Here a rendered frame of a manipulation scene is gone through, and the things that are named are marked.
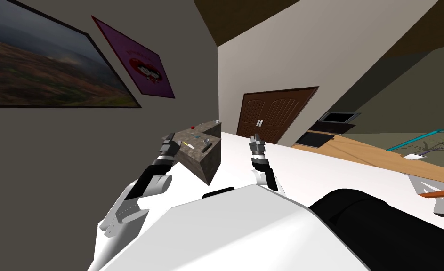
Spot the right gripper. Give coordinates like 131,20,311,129
249,133,267,160

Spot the dark framed screen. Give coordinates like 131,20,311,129
318,111,362,125

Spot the black flat panel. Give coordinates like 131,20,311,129
295,131,336,149

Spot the brown marbled stone table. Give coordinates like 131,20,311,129
161,120,222,186

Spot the purple poster with red heart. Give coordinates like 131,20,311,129
91,15,176,100

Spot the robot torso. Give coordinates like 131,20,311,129
87,183,369,271

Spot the framed landscape picture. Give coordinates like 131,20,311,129
0,0,143,109

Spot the brown double door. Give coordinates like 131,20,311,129
236,86,320,145

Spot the teal rod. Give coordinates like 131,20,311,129
386,128,444,152

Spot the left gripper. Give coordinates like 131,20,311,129
159,132,183,160

